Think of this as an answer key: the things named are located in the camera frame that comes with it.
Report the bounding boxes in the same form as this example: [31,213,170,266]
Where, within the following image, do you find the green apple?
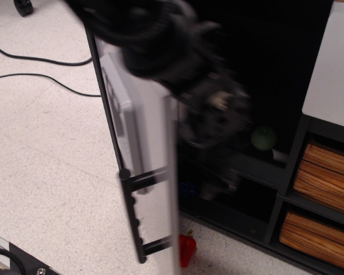
[250,126,277,151]

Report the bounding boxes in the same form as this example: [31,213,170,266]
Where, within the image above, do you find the upper woven storage basket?
[293,142,344,213]

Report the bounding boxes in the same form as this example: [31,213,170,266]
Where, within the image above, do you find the grey water dispenser panel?
[100,53,150,176]

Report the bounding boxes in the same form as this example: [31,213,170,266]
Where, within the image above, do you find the dark fridge cabinet body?
[167,1,331,243]

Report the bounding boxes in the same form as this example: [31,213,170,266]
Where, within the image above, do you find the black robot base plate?
[9,242,60,275]

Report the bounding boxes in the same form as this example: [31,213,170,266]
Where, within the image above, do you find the grey toy fridge door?
[87,31,181,274]

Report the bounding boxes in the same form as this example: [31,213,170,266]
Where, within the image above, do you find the lower black floor cable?
[0,73,101,97]

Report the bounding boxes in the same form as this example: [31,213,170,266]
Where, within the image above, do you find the black floor cable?
[0,42,93,66]
[0,73,101,97]

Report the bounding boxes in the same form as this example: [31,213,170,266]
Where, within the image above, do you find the white countertop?
[302,1,344,127]

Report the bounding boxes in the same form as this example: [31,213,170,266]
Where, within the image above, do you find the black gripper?
[187,144,241,201]

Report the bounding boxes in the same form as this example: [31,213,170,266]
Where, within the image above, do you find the red bell pepper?
[179,230,197,268]

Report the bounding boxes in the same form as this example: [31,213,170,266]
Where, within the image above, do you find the dark grey shelf unit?
[265,115,344,274]

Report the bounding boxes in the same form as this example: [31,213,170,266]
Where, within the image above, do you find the woven storage basket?
[279,212,344,269]
[293,142,344,213]

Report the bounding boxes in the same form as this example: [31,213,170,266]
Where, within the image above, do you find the black cable on base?
[0,247,19,275]

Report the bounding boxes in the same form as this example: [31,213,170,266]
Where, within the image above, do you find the black caster wheel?
[13,0,34,17]

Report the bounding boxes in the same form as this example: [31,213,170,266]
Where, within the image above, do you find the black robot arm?
[68,1,249,148]

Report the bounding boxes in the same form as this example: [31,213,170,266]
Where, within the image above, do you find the black bar door handle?
[119,167,172,264]

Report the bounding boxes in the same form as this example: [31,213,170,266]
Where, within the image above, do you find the upper black floor cable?
[0,42,93,66]

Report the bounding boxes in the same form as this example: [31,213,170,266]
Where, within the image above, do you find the lower woven storage basket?
[279,212,344,269]

